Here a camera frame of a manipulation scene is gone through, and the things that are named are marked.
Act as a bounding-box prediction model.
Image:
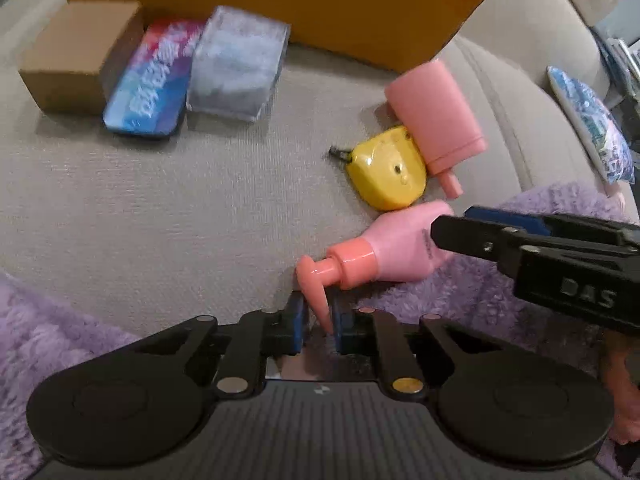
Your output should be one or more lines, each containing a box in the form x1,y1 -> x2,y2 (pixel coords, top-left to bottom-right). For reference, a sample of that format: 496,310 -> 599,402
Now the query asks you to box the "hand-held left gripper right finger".
332,301 -> 506,395

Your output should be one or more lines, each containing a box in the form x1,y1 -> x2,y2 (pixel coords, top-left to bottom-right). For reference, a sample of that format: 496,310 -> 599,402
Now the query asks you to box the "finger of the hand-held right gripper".
462,205 -> 640,246
430,215 -> 526,276

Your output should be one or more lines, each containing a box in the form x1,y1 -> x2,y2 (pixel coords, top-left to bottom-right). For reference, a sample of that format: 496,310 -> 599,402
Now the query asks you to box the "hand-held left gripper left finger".
127,292 -> 310,396

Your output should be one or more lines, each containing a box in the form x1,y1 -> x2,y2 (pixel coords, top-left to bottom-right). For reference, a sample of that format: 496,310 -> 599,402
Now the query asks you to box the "pink pump bottle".
295,200 -> 456,336

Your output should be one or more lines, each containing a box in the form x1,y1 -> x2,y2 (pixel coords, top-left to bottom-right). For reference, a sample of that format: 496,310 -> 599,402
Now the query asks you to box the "yellow tape measure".
329,126 -> 428,212

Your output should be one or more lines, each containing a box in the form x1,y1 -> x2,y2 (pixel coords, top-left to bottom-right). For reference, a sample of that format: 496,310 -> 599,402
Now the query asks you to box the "pink capped bottle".
384,58 -> 488,198

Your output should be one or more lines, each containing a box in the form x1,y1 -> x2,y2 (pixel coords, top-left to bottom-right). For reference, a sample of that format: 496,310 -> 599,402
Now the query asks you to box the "clear plastic box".
186,6 -> 292,122

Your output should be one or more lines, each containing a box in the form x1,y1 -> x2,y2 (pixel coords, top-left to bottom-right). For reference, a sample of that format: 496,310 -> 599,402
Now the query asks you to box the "red blue tin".
102,19 -> 208,140

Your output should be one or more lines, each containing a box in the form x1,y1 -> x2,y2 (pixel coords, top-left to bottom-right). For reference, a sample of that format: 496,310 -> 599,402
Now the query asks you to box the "orange cardboard box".
66,0 -> 492,76

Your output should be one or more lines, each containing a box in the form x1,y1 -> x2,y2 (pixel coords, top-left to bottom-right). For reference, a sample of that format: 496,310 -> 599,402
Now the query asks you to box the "small brown cardboard box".
18,1 -> 146,116

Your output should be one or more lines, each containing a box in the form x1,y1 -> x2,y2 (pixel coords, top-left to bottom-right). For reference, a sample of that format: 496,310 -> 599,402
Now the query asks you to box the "person's right hand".
600,332 -> 640,446

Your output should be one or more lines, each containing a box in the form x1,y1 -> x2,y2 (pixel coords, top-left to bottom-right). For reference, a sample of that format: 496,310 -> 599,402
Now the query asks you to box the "blue patterned pillow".
546,65 -> 636,185

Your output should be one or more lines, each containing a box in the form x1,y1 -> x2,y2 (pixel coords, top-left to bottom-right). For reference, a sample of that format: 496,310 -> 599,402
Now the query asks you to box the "beige sofa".
0,0 -> 640,341

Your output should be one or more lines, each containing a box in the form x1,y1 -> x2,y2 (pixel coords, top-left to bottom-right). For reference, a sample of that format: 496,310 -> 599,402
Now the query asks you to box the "purple fuzzy blanket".
0,180 -> 640,480

